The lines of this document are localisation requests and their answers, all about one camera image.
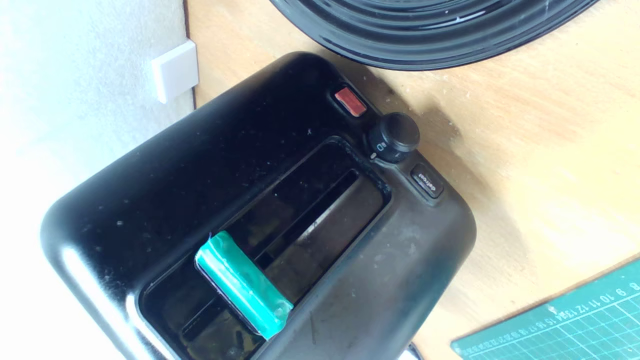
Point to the green taped toaster lever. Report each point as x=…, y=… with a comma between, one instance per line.
x=240, y=282

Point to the black two-slot toaster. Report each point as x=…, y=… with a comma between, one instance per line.
x=150, y=175

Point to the black ridged plate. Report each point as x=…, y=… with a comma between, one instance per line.
x=425, y=35

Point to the green cutting mat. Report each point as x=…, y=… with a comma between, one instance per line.
x=575, y=325

